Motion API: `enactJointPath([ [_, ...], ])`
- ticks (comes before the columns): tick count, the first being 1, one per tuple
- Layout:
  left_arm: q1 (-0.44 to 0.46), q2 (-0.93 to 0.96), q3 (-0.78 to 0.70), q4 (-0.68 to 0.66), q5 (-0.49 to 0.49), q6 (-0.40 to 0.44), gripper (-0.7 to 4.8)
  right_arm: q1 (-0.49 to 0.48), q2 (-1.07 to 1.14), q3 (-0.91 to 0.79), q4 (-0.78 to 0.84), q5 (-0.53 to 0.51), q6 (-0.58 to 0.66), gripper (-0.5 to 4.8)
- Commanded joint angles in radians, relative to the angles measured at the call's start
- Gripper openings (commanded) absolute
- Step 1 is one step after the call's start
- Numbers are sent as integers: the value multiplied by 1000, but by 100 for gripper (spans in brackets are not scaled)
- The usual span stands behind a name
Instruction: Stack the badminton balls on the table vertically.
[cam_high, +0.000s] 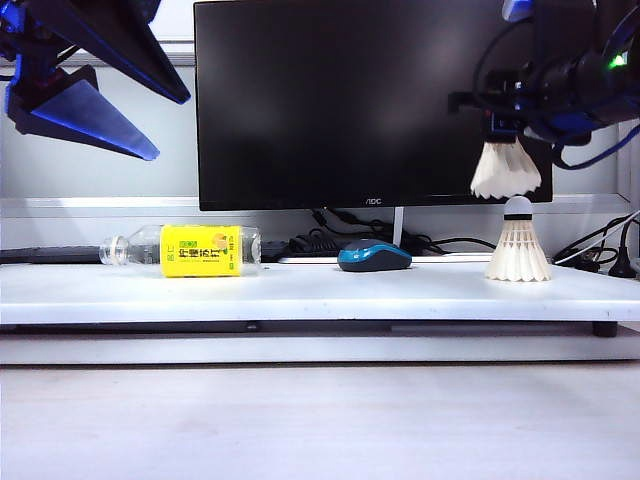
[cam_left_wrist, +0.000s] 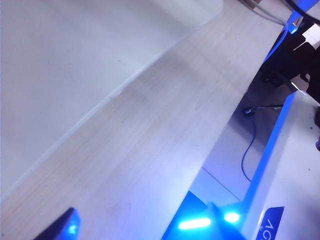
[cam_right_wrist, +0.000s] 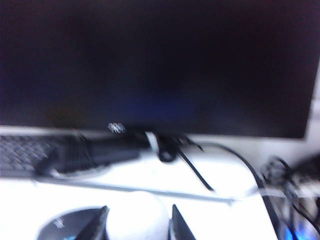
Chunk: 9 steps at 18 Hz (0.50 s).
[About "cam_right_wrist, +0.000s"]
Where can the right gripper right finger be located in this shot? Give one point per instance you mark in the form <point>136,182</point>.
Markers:
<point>180,227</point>

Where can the white feather shuttlecock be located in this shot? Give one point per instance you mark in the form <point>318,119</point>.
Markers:
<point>140,220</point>

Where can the white desk riser board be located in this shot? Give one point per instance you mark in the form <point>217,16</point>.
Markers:
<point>25,205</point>

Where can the black AOC computer monitor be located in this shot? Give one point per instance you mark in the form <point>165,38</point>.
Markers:
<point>160,62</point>

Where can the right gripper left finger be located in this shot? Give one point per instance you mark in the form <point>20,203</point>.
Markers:
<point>97,227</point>

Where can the black computer keyboard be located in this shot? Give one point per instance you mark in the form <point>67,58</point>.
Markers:
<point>17,155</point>

